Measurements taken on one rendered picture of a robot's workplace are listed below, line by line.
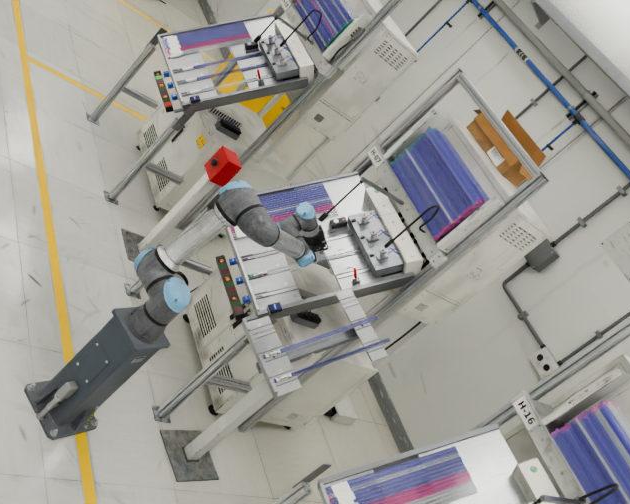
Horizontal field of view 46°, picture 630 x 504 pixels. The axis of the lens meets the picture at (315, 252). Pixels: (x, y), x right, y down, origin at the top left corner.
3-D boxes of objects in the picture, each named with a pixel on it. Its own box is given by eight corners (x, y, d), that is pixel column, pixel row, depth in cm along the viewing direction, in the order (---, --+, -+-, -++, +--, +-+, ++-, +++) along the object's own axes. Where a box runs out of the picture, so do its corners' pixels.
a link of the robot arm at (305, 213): (290, 207, 298) (308, 197, 300) (294, 223, 307) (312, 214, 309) (299, 219, 294) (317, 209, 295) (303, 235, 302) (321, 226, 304)
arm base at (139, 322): (138, 345, 264) (154, 329, 260) (118, 312, 268) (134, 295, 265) (166, 342, 277) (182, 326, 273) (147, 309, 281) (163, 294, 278)
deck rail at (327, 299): (258, 323, 309) (258, 314, 304) (257, 319, 310) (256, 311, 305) (413, 283, 326) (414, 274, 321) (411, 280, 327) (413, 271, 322)
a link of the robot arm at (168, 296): (154, 325, 261) (177, 302, 256) (138, 294, 267) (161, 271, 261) (177, 324, 272) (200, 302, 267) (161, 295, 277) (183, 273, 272)
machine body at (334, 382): (206, 419, 353) (293, 344, 330) (176, 307, 396) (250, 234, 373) (297, 435, 398) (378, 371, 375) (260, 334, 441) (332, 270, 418)
